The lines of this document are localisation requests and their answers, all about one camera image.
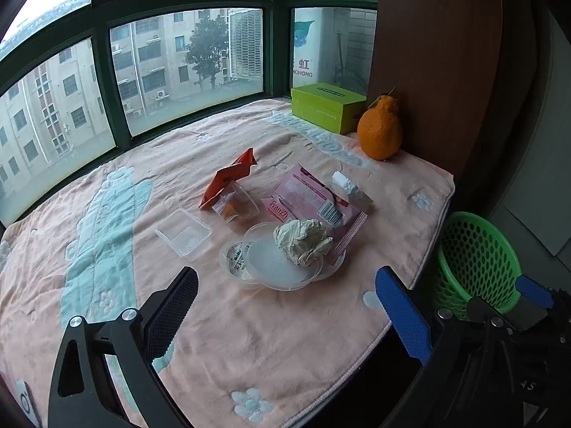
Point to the green plastic mesh basket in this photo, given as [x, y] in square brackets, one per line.
[473, 254]

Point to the beige apartment building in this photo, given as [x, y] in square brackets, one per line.
[147, 62]

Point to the clear plastic dome lid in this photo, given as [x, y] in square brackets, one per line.
[270, 263]

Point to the white tissue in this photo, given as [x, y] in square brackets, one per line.
[303, 240]

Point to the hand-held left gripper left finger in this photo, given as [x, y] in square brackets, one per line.
[171, 307]

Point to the brown wooden wardrobe panel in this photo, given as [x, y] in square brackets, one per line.
[437, 53]

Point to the green tissue box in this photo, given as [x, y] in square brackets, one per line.
[325, 107]

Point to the green tree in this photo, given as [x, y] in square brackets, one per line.
[207, 49]

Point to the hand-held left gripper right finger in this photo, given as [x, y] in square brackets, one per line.
[401, 316]

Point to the bumpy orange citrus fruit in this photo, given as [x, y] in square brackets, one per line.
[379, 133]

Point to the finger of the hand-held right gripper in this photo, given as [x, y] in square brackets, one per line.
[533, 290]

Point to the round clear plastic pudding cup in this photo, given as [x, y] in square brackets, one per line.
[234, 258]

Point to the pink snack wrapper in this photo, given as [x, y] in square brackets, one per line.
[303, 191]

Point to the orange snack wrapper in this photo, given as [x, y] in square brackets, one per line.
[232, 174]

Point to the white outdoor unit leaf logo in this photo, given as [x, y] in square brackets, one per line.
[308, 44]

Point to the orange peel piece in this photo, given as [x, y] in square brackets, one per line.
[241, 210]

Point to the dark green window frame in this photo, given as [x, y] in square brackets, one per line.
[101, 76]

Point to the pink flower-print blanket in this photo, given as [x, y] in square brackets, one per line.
[111, 214]

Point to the white and silver wrapper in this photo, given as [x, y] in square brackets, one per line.
[352, 187]

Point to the clear rectangular plastic tray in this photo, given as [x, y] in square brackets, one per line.
[183, 234]

